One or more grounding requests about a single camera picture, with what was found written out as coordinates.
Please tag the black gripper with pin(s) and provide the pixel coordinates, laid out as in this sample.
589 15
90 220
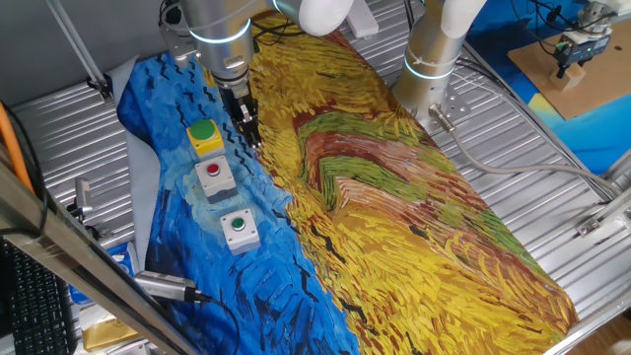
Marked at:
236 103

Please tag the yellow box green mushroom button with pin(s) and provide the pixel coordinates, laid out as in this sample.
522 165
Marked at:
203 132

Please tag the grey box red button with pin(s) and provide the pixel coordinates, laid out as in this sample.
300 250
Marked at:
214 177

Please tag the grey box green button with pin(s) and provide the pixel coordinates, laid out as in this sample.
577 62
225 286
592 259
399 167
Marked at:
240 232

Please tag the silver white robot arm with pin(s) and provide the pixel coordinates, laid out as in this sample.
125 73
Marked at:
429 54

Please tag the white power strip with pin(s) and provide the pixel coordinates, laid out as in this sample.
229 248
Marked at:
362 20

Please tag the painted wheatfield tablecloth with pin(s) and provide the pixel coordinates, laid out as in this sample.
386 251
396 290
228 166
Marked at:
394 222

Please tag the blue tissue pack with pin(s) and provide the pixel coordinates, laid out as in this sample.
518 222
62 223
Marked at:
122 259

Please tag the grey metal pole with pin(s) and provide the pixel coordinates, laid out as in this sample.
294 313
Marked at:
74 47

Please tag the gold tissue box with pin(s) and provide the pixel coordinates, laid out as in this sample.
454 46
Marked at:
106 333

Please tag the black keyboard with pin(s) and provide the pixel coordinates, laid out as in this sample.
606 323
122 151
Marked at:
34 305

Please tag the small wooden block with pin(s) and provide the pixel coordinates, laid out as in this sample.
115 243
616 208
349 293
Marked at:
568 76

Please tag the blue painted cloth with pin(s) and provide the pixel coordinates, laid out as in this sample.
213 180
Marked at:
591 143

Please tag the brown cardboard board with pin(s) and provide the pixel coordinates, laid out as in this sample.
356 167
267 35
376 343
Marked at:
591 84

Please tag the silver camera on frame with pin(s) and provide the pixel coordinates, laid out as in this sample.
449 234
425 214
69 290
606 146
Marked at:
162 286

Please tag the small silver camera on clamp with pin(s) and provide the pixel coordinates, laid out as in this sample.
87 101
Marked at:
82 194

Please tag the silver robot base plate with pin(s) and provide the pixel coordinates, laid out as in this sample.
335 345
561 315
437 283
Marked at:
456 108

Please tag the aluminium frame bar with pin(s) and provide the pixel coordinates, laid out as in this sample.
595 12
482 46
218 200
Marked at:
74 256

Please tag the metal corner bracket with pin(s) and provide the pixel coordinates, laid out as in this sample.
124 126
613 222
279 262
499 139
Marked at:
589 226

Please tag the aluminium frame rail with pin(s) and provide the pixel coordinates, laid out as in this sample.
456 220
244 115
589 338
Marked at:
616 204

